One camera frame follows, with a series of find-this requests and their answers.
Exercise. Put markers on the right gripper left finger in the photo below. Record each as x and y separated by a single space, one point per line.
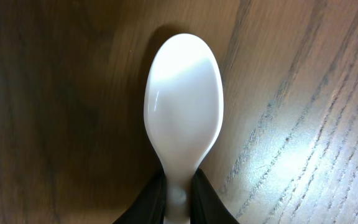
149 206

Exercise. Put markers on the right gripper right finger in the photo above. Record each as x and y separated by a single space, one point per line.
206 206

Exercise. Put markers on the white plastic spoon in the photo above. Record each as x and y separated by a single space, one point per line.
183 115

